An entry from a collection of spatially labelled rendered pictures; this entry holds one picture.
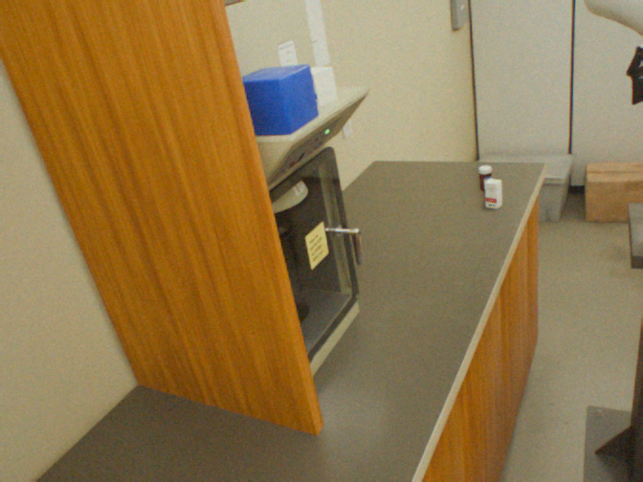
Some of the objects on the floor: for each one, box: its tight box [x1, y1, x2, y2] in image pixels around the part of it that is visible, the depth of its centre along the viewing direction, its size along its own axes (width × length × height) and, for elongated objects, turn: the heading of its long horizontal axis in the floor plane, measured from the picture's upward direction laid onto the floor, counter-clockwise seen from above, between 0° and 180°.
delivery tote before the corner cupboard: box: [478, 152, 574, 222], centre depth 371 cm, size 61×44×33 cm
